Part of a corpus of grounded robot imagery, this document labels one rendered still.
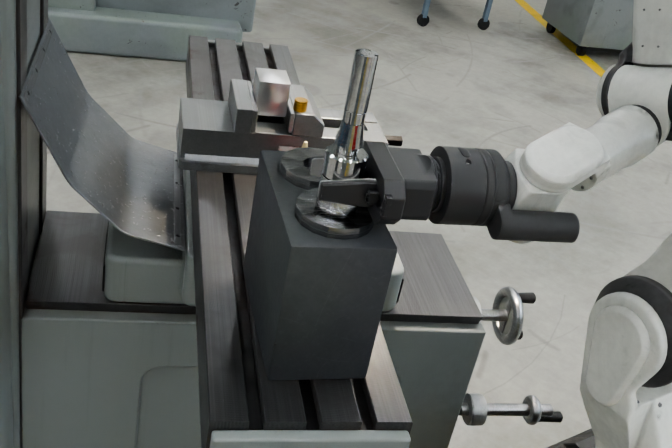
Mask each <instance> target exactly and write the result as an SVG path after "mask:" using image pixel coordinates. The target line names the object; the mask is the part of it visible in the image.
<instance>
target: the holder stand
mask: <svg viewBox="0 0 672 448"><path fill-rule="evenodd" d="M324 154H325V149H318V148H311V147H308V148H296V149H292V150H289V151H274V150H261V152H260V157H259V164H258V171H257V178H256V185H255V192H254V198H253V205H252V212H251V219H250V226H249V232H248V239H247V246H246V253H245V260H244V266H243V271H244V276H245V281H246V285H247V290H248V294H249V299H250V303H251V308H252V312H253V317H254V321H255V326H256V330H257V335H258V339H259V344H260V348H261V353H262V358H263V362H264V367H265V371H266V376H267V379H268V380H313V379H356V378H365V377H366V374H367V370H368V366H369V362H370V358H371V354H372V350H373V346H374V342H375V338H376V334H377V330H378V326H379V322H380V318H381V314H382V310H383V306H384V302H385V298H386V294H387V290H388V286H389V282H390V278H391V274H392V270H393V267H394V263H395V259H396V255H397V250H398V249H397V246H396V244H395V242H394V240H393V238H392V236H391V234H390V232H389V230H388V228H387V226H386V224H374V222H373V220H372V218H371V215H370V213H369V211H368V208H367V207H358V208H357V211H356V212H354V213H353V214H350V215H345V216H332V215H330V214H328V213H326V212H325V211H323V210H322V209H320V208H319V207H318V206H317V204H316V197H317V191H318V186H319V181H320V177H317V176H312V175H310V172H309V170H310V164H311V158H312V157H313V156H324Z"/></svg>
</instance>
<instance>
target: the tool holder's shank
mask: <svg viewBox="0 0 672 448"><path fill-rule="evenodd" d="M378 56H379V54H378V53H377V52H375V51H373V50H369V49H362V48H361V49H356V50H355V54H354V59H353V65H352V70H351V75H350V80H349V85H348V91H347V96H346V101H345V106H344V111H343V116H342V120H341V123H340V126H339V128H338V131H337V134H336V137H335V139H334V142H335V143H336V144H337V151H338V152H339V153H341V154H343V155H347V156H354V155H356V154H358V150H359V149H361V148H363V146H364V125H365V119H366V114H367V109H368V104H369V99H370V95H371V90H372V85H373V80H374V75H375V70H376V66H377V61H378Z"/></svg>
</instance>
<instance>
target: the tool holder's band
mask: <svg viewBox="0 0 672 448"><path fill-rule="evenodd" d="M324 158H325V160H326V161H327V162H328V163H330V164H331V165H333V166H336V167H338V168H342V169H347V170H358V169H362V168H364V167H365V166H366V165H367V162H368V153H367V152H366V151H365V150H364V149H363V148H361V149H359V150H358V154H356V155H354V156H347V155H343V154H341V153H339V152H338V151H337V144H336V143H331V144H329V145H328V146H327V147H326V148H325V154H324Z"/></svg>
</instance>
